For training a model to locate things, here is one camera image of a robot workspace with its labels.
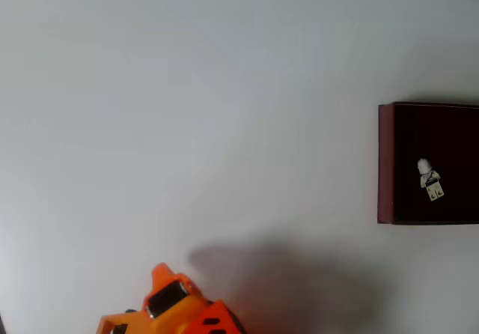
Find small white toy figure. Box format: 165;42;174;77
416;157;446;203

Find dark red cardboard box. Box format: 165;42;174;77
376;101;479;225

